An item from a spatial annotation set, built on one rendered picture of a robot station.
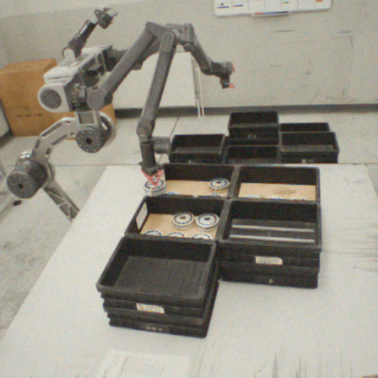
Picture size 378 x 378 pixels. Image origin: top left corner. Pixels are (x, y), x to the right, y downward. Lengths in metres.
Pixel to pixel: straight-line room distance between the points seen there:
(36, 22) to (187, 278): 4.17
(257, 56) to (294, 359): 3.70
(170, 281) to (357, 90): 3.74
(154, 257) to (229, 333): 0.44
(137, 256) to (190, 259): 0.23
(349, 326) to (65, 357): 1.07
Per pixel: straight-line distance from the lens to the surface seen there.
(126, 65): 1.72
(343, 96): 5.02
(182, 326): 1.63
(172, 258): 1.79
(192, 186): 2.21
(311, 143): 3.28
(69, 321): 1.85
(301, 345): 1.65
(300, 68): 4.86
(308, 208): 1.90
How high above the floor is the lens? 2.02
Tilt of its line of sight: 33 degrees down
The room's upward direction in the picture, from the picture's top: 7 degrees counter-clockwise
